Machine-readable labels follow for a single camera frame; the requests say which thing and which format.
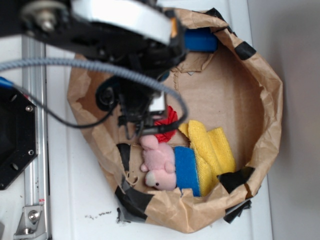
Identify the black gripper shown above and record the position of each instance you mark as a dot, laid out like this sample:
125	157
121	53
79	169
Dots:
140	105

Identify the robot arm black silver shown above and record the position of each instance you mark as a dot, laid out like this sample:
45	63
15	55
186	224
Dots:
136	41

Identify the red crumpled paper flower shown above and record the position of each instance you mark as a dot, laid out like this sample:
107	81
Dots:
172	116

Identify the pink plush pig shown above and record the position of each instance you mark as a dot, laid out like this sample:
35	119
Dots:
158	164

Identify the blue sponge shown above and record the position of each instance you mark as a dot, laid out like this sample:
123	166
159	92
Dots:
186	170

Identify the yellow microfiber cloth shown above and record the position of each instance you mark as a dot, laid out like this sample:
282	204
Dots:
213	154

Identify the blue plastic bottle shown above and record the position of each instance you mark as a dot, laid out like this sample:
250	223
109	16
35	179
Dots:
200	40

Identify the brown paper bag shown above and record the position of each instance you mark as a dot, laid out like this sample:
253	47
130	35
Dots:
233	89

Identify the aluminium extrusion rail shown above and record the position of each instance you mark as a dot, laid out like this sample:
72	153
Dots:
36	174

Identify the black octagonal mount plate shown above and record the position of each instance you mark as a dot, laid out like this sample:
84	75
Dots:
18	136

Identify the metal corner bracket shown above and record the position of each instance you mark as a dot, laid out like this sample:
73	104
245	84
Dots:
32	224

